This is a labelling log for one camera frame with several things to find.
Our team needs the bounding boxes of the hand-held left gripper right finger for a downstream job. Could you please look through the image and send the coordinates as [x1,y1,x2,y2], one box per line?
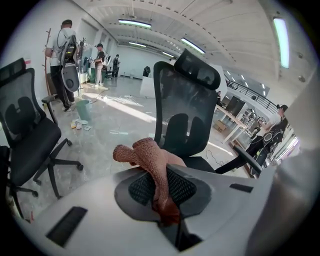
[166,163,276,256]

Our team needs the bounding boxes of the white table wooden top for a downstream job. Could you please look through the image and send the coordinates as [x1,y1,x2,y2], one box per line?
[213,103,252,145]

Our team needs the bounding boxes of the brown wooden cabinet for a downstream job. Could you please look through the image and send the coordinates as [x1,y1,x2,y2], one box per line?
[46,77,60,96]

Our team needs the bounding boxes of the white panel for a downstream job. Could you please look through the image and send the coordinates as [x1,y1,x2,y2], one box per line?
[139,76,156,98]

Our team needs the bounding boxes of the pile of paper scraps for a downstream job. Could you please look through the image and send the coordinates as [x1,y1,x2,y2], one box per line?
[70,118,93,132]

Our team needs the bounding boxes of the black floor cable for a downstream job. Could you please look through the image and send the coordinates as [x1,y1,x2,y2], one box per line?
[205,149,225,168]

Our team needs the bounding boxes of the black chair armrest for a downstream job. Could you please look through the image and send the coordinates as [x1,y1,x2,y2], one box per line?
[233,144,263,176]

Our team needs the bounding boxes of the black balcony railing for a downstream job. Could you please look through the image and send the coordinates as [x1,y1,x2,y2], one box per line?
[224,71,279,116]

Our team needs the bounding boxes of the white floor cables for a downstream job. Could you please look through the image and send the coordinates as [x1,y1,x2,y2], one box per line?
[93,92,139,104]

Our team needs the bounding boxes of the person's white shirt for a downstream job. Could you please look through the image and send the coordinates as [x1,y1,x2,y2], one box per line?
[249,74,320,256]

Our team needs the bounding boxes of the orange knitted cloth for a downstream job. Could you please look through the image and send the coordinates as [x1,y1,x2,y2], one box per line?
[112,137,187,227]

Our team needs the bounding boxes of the black mesh office chair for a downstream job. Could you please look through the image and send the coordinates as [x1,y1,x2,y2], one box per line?
[0,57,85,218]
[152,48,247,175]

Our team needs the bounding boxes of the cardboard box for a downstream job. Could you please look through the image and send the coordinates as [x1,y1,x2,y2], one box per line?
[213,119,228,133]

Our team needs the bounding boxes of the black computer tower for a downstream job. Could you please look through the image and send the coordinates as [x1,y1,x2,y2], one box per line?
[225,95,246,118]

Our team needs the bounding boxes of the pale green trash bin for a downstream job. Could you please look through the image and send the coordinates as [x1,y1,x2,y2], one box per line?
[75,99,92,121]

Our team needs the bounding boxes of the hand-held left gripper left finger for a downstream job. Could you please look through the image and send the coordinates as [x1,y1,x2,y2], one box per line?
[14,167,180,256]

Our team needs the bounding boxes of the wooden coat rack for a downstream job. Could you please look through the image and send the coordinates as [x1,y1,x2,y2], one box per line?
[42,27,52,96]

